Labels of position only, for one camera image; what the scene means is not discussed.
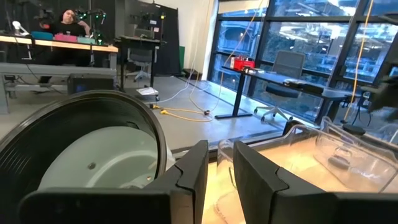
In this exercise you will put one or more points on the white desk gadget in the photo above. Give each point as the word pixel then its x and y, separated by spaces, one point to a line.
pixel 19 28

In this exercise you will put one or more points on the long black desk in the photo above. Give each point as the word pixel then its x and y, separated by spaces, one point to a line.
pixel 239 93

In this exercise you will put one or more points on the black pegboard partition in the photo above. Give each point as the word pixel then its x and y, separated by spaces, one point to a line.
pixel 164 37

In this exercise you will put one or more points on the teal storage box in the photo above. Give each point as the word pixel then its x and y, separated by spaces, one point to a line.
pixel 42 35

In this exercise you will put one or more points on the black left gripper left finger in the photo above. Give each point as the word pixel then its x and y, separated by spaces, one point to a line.
pixel 186 193

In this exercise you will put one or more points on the black computer case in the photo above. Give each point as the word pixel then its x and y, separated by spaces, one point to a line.
pixel 90 84

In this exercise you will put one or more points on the green storage box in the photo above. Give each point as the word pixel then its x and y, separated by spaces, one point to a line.
pixel 86 40

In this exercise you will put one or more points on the wooden top desk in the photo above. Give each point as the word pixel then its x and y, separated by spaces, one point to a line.
pixel 62 44

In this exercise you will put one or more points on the dark keyboard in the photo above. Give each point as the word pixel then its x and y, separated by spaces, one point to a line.
pixel 303 85

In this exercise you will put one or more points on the black window frame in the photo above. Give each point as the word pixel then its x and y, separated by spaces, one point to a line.
pixel 264 40

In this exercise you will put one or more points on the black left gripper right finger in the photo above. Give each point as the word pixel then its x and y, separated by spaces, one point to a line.
pixel 258 193

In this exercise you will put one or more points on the grey mesh office chair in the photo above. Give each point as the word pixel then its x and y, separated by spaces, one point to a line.
pixel 289 65

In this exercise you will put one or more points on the red toolbox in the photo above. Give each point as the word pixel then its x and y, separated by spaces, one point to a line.
pixel 244 63

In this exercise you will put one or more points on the white paper sheet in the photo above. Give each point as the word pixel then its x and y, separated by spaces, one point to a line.
pixel 147 91

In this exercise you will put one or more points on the pink storage box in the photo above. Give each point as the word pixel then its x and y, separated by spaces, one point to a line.
pixel 65 38

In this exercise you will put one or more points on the robot rig with green lights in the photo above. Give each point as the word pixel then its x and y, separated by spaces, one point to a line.
pixel 93 18

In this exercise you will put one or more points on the black background robot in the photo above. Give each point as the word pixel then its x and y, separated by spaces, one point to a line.
pixel 45 18

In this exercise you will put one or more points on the black side table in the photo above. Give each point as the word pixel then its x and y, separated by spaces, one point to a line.
pixel 140 40

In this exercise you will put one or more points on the person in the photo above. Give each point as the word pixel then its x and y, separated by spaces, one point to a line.
pixel 66 28

